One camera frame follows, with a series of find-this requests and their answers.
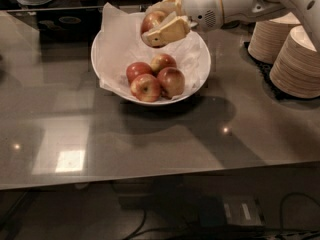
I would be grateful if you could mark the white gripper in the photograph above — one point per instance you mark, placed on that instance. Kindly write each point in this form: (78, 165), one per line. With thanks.
(201, 6)

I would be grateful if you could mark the red apple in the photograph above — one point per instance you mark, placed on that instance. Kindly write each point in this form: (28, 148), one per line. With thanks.
(161, 61)
(172, 81)
(137, 68)
(146, 88)
(152, 20)

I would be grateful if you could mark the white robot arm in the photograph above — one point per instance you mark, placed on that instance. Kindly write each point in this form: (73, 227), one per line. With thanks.
(306, 11)

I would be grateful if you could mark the white bowl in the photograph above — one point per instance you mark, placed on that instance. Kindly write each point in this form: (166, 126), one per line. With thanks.
(106, 74)

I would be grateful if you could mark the back paper bowl stack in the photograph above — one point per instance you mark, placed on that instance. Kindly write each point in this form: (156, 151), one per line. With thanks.
(269, 36)

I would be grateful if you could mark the paper bowl stack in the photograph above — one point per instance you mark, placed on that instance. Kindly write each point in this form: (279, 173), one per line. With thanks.
(296, 71)
(269, 36)

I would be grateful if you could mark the front paper bowl stack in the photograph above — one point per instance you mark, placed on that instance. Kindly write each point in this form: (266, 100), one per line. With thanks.
(296, 71)

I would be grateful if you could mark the white paper liner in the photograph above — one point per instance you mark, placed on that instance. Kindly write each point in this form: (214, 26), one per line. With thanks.
(120, 44)

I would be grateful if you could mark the black rubber mat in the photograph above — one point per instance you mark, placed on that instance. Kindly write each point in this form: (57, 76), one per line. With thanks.
(265, 69)

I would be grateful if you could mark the grey box under table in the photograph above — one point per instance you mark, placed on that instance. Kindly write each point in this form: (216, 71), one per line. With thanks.
(228, 210)

